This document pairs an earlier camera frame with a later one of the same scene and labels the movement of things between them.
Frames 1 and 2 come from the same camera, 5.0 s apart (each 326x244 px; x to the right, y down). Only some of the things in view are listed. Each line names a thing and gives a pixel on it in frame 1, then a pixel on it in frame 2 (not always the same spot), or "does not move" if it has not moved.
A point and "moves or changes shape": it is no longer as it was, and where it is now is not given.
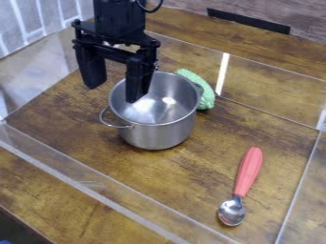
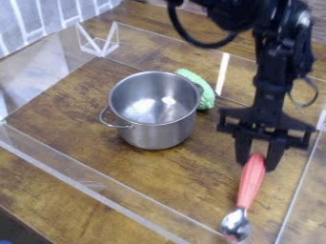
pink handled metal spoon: (229, 212) moves or changes shape
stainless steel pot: (157, 122) does not move
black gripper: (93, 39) -> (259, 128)
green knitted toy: (207, 93) does not move
